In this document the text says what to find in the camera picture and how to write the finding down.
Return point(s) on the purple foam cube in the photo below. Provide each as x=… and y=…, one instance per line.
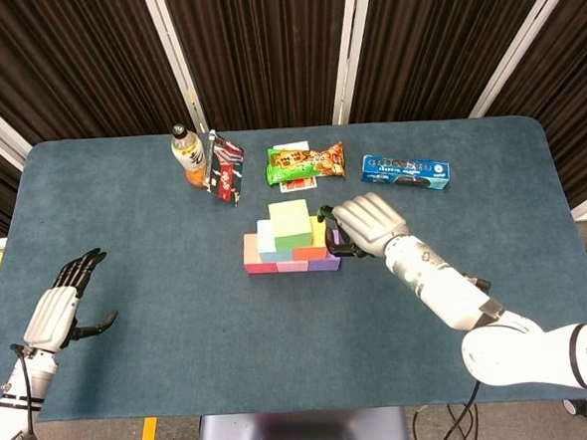
x=326, y=264

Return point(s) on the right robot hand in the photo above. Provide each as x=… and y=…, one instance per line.
x=368, y=223

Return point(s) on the blue felt table mat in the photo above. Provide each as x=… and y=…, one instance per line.
x=123, y=200

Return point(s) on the table caster wheel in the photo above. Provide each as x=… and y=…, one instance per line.
x=573, y=407

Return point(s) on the green foam cube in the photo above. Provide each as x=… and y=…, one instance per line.
x=291, y=222

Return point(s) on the blue cookie package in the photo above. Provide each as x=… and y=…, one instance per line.
x=405, y=172

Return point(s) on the green orange snack bag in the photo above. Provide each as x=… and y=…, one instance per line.
x=302, y=163

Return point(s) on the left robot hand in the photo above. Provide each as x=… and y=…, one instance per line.
x=50, y=314

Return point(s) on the red foam cube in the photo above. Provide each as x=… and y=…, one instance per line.
x=259, y=267

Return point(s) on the pink foam cube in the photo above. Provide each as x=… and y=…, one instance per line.
x=292, y=266

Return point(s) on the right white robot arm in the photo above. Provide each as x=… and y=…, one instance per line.
x=478, y=308

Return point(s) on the red black card box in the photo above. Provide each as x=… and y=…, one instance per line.
x=226, y=174

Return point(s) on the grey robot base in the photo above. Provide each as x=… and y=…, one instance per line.
x=306, y=433

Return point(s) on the light blue foam cube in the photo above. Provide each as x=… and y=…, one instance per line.
x=265, y=244

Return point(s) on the orange drink bottle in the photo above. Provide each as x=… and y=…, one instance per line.
x=190, y=159

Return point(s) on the orange foam cube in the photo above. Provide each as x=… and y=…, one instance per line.
x=315, y=246

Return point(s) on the red white card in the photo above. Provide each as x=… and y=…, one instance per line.
x=299, y=185

